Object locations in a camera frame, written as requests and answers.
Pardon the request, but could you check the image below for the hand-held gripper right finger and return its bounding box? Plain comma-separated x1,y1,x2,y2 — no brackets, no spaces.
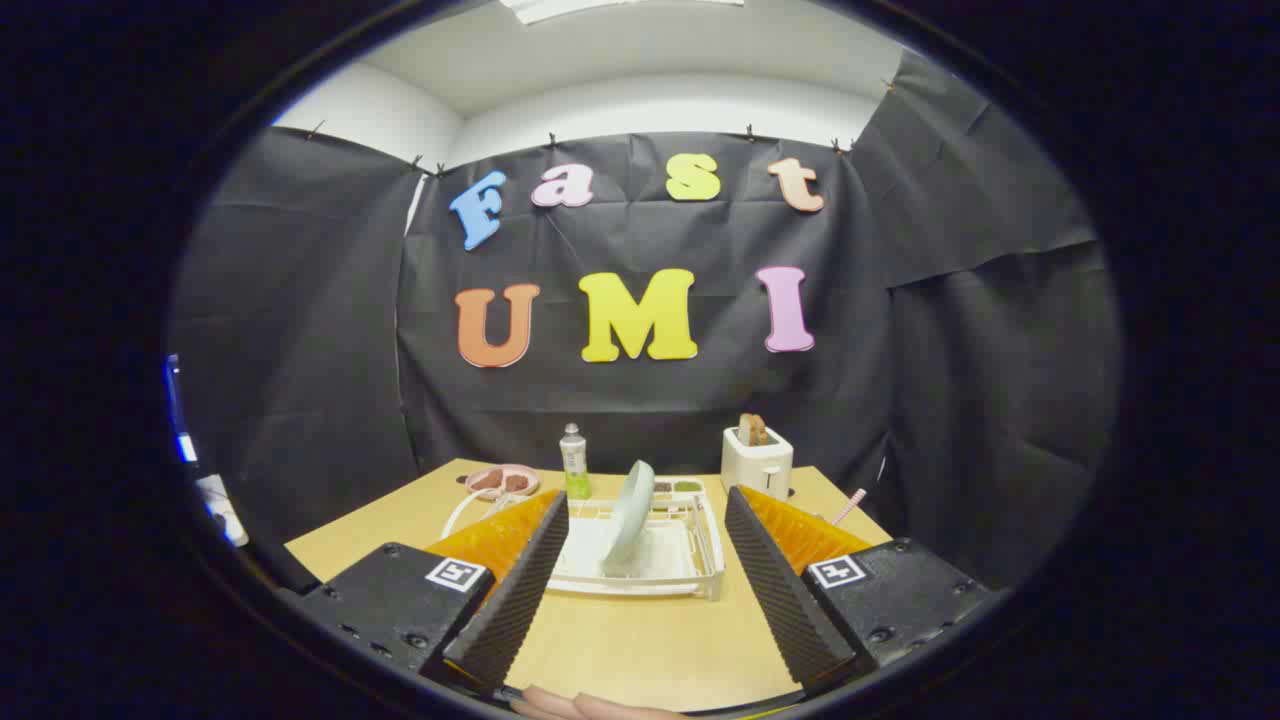
724,485,993,693

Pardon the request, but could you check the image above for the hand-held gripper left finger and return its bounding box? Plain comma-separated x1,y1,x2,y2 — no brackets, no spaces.
295,488,571,693

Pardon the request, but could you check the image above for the white dish rack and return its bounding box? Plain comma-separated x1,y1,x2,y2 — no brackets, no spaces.
440,488,726,602

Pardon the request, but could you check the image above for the light green plate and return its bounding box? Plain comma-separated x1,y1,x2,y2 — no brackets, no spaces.
600,460,657,576

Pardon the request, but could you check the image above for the pink plate with food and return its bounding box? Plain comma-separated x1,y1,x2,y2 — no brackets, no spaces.
465,464,541,502

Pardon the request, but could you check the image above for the green dish soap bottle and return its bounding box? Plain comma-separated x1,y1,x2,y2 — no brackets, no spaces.
559,423,591,501

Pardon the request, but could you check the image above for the white toaster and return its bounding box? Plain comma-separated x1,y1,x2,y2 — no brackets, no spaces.
720,425,794,501

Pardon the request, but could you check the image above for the white object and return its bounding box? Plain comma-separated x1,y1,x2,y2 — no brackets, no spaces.
195,475,249,548

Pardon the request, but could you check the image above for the blue lit screen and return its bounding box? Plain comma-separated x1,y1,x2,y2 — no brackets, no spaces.
165,355,199,463

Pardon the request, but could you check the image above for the ceiling light panel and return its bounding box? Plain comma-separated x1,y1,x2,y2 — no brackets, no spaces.
500,0,746,26

